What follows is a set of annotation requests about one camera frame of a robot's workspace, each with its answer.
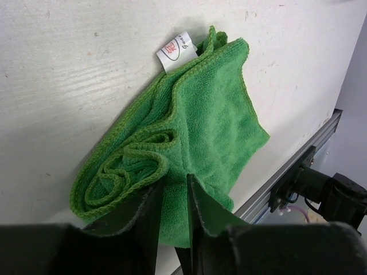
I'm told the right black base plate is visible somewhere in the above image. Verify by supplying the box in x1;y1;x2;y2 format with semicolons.
268;146;316;213

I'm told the aluminium mounting rail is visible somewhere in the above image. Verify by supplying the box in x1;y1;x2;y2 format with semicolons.
235;109;342;224

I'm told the green towel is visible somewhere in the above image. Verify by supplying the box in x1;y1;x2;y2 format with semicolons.
69;27;269;248

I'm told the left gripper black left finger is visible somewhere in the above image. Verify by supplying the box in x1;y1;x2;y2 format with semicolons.
83;183;163;274

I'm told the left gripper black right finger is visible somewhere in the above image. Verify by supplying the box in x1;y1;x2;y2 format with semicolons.
175;174;248;274

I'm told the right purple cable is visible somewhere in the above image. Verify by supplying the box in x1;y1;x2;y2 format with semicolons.
279;205;312;224

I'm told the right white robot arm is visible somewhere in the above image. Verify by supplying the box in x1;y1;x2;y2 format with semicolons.
295;167;366;229

